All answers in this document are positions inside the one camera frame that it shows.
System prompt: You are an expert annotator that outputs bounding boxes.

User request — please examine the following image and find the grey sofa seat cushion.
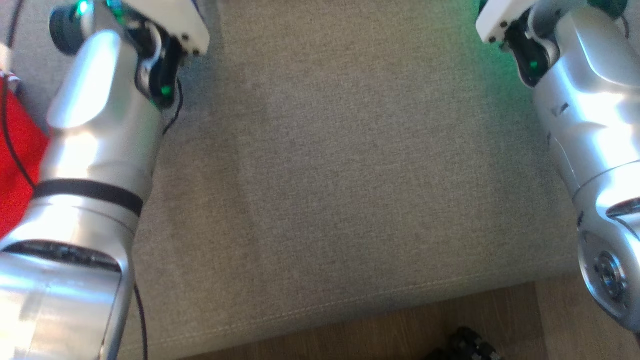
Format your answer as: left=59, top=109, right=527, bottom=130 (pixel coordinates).
left=0, top=0, right=640, bottom=360

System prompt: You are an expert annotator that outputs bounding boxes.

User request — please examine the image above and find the red garment with white swoosh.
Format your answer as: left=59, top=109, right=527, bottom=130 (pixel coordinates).
left=0, top=75, right=51, bottom=238

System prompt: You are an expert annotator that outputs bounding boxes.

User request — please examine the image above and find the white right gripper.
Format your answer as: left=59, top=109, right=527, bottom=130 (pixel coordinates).
left=475, top=0, right=538, bottom=45

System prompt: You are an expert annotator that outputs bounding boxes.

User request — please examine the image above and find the black cable teal plug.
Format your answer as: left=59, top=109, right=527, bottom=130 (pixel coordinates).
left=0, top=0, right=183, bottom=360

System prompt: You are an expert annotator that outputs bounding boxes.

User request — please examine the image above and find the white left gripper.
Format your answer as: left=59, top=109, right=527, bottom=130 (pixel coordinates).
left=125, top=0, right=210, bottom=56

